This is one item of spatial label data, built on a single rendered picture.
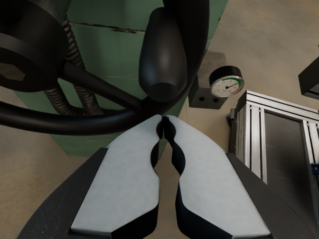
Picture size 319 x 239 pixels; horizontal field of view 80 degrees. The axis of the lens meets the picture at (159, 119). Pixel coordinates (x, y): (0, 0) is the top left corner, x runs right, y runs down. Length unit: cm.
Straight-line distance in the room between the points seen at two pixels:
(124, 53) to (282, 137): 83
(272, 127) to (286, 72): 78
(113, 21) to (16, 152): 88
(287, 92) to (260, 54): 37
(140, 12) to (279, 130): 86
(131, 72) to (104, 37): 10
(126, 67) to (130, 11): 12
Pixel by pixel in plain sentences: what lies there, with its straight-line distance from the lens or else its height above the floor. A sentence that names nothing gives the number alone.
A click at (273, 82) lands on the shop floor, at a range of 160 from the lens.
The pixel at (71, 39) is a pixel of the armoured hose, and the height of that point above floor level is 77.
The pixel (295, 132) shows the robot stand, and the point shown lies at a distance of 111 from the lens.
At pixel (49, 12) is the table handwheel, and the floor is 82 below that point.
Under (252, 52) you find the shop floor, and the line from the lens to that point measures 174.
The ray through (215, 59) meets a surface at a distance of 50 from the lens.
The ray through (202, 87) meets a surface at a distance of 43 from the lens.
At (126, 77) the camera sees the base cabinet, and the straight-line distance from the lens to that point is 45.
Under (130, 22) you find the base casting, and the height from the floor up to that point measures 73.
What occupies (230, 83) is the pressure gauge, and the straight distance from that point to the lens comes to 39.
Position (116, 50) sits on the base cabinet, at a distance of 40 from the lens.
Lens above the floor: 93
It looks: 59 degrees down
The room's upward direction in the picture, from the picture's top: 15 degrees clockwise
